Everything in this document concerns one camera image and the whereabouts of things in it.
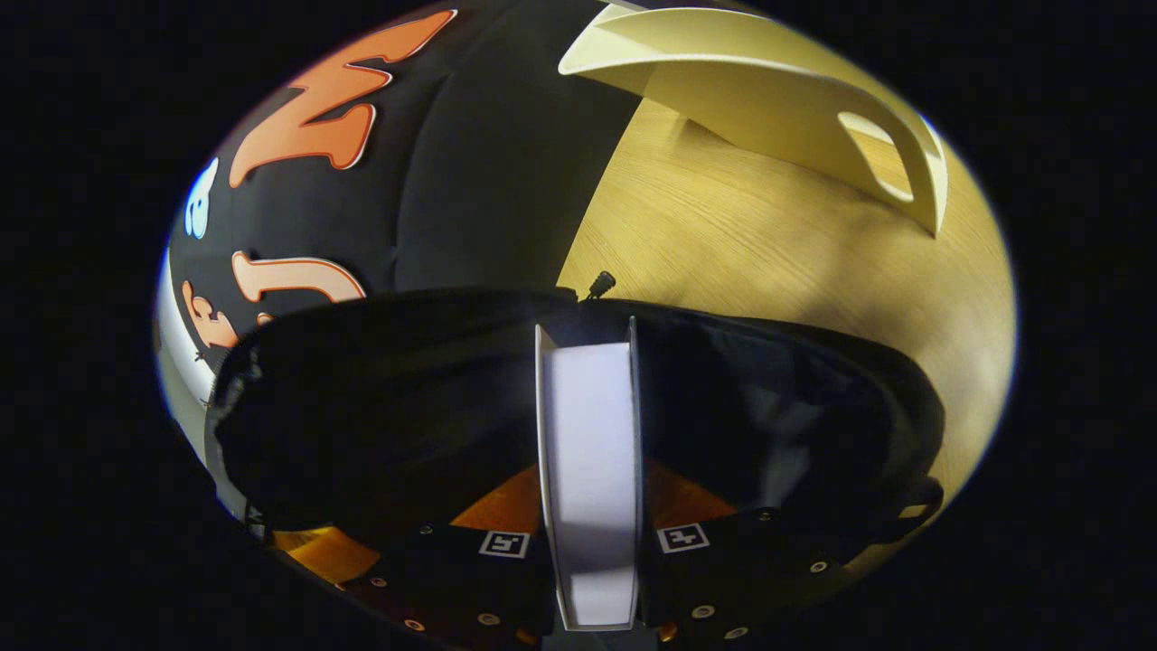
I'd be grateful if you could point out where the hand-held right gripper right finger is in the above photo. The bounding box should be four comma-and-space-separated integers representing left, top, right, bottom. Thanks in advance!
637, 461, 861, 645

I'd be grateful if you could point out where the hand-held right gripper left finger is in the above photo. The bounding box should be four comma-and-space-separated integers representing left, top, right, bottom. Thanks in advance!
339, 463, 554, 647

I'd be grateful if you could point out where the white bookshelf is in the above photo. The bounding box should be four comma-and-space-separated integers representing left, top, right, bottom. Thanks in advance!
558, 0, 950, 238

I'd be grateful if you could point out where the black schoolbag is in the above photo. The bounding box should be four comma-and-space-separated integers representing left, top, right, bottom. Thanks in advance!
206, 271, 947, 580

